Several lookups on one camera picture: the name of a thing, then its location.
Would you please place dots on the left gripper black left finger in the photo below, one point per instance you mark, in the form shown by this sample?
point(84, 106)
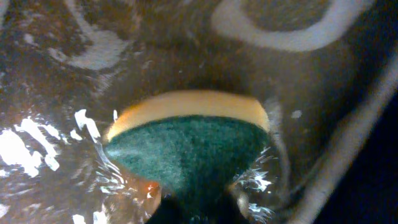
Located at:
point(168, 212)

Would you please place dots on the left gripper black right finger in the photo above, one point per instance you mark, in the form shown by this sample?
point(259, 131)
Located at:
point(231, 208)

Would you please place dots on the yellow green sponge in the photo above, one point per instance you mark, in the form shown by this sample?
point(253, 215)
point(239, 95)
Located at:
point(192, 142)

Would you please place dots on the metal water tray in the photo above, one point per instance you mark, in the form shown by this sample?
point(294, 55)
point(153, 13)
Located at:
point(70, 68)

